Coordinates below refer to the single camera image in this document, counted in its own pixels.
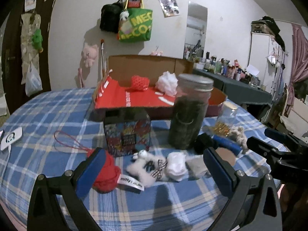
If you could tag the green plush toy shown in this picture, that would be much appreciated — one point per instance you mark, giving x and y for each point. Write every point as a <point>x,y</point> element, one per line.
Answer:
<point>37,39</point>

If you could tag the white electronic device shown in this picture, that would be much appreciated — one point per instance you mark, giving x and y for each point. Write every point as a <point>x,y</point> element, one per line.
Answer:
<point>12,137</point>

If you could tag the blue plaid blanket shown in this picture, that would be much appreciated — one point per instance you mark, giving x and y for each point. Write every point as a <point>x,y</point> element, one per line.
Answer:
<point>60,115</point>

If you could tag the pink curtain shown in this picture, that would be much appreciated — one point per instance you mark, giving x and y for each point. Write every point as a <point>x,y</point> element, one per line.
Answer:
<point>299,60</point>

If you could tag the small glass jar gold contents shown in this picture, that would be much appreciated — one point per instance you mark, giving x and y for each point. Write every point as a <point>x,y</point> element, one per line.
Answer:
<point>223,125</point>

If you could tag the white plush with checkered bow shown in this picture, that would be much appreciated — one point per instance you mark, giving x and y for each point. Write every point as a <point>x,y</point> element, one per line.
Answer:
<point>142,168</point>

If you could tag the wall mirror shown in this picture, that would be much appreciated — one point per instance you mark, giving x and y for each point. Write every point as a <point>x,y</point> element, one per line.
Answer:
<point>196,28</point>

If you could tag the photo on door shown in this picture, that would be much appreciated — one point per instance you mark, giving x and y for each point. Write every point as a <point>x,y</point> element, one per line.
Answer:
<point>30,0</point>

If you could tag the white wardrobe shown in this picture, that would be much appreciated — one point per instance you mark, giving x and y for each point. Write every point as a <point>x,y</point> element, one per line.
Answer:
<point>259,50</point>

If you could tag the white cotton ball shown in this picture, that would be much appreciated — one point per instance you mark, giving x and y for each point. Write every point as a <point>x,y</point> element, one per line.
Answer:
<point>176,167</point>

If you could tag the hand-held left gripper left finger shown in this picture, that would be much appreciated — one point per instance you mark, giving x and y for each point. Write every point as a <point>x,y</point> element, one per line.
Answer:
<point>92,170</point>

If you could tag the grey cloth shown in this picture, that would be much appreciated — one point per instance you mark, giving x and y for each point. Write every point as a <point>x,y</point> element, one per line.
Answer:
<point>196,167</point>

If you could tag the tan cloth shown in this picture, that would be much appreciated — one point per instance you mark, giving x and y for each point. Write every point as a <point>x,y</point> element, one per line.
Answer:
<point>226,157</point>

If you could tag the red cardboard box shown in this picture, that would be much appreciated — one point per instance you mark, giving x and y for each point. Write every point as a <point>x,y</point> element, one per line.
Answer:
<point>142,98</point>

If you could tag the panda plush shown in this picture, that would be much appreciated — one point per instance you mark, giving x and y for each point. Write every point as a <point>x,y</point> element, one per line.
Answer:
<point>124,15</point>

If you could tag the wall photo poster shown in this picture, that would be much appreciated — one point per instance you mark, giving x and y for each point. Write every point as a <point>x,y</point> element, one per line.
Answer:
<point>169,6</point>

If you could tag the green tote bag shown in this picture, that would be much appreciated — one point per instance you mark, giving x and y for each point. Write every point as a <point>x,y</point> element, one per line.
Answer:
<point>137,26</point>

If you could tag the colourful printed box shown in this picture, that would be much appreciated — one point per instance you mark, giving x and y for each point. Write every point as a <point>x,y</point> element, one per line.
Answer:
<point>127,134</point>

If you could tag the red mesh sponge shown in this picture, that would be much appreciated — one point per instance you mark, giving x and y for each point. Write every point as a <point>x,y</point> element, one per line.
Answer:
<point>139,83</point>

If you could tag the black cloth on wardrobe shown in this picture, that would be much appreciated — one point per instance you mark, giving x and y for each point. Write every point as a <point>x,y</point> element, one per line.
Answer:
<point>276,33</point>

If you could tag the row of bottles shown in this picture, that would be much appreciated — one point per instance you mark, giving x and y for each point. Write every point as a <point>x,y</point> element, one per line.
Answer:
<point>221,67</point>

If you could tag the small fluffy plush toy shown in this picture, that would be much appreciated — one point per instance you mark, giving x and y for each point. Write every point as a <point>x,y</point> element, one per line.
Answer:
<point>239,134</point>

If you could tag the large glass jar dark contents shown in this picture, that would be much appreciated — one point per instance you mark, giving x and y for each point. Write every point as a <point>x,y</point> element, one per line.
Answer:
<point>187,125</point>

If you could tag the white bath pouf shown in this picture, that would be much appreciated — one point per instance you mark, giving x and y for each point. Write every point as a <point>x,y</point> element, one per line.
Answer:
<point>166,81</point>

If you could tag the small pink plush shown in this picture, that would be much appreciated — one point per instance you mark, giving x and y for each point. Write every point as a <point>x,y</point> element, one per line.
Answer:
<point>156,53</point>

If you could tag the white plastic bag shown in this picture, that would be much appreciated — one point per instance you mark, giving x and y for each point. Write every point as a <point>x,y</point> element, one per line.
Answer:
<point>33,81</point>

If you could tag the dark brown door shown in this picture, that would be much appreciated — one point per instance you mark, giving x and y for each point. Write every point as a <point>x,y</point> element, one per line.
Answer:
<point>45,53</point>

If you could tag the red packet in tote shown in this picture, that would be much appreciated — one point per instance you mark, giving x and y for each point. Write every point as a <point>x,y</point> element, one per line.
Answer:
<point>134,1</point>

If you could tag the black bag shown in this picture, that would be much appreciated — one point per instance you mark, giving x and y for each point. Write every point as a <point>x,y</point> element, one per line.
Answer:
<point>110,16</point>

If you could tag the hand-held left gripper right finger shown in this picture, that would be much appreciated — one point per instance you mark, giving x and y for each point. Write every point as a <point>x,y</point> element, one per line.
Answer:
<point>216,170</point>

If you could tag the beige hanging organizer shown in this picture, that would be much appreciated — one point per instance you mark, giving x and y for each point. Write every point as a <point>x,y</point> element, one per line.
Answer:
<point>28,41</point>

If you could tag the blue sock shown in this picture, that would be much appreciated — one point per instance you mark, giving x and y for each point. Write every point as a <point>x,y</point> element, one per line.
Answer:
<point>227,144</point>

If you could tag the pink pig plush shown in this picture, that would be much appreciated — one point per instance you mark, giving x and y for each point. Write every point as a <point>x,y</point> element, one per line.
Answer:
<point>89,53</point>

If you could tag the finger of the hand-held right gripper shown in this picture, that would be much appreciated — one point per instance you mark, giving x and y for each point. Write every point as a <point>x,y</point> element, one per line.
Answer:
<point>275,134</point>
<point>261,145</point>

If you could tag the dark green covered table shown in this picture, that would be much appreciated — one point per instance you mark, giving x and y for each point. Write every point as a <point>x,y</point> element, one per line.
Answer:
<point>240,89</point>

